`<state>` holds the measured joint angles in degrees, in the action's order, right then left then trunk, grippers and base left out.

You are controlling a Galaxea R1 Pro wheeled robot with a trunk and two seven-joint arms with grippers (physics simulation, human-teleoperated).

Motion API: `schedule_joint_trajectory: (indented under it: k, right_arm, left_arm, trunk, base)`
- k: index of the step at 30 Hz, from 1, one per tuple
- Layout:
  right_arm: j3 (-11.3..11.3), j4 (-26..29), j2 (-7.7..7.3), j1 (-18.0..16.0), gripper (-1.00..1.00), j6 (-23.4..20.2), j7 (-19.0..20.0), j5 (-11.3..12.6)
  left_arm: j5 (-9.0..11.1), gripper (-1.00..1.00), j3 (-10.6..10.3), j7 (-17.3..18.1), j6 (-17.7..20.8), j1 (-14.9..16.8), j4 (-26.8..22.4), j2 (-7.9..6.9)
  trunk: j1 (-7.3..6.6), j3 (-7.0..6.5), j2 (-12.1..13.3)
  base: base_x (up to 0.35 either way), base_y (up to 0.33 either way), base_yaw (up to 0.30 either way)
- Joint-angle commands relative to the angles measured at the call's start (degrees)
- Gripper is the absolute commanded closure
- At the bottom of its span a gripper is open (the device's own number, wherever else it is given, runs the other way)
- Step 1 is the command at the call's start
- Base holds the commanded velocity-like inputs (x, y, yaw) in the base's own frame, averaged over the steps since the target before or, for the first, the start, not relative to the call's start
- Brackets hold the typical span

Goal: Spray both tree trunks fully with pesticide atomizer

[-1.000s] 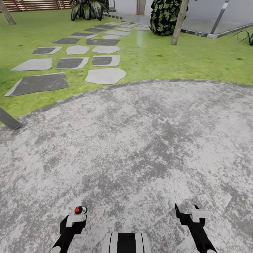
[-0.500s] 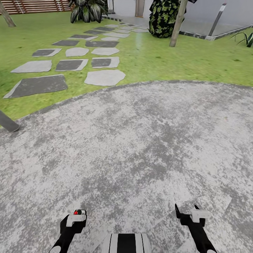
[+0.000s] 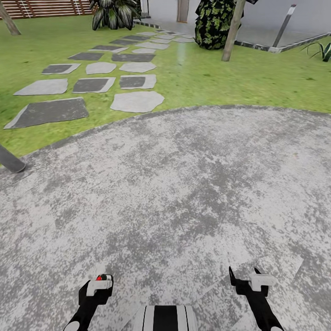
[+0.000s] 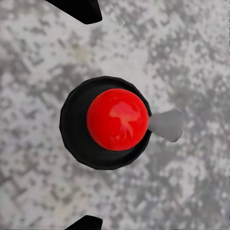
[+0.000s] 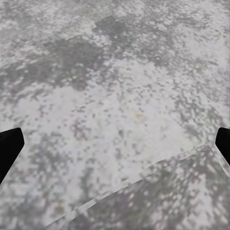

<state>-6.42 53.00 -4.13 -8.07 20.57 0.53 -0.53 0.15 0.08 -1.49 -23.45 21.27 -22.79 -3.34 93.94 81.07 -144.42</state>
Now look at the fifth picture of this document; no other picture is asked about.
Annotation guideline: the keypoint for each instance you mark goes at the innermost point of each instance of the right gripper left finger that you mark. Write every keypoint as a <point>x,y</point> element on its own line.
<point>11,143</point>

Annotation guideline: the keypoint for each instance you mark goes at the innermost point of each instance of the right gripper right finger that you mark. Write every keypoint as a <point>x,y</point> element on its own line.
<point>223,142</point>

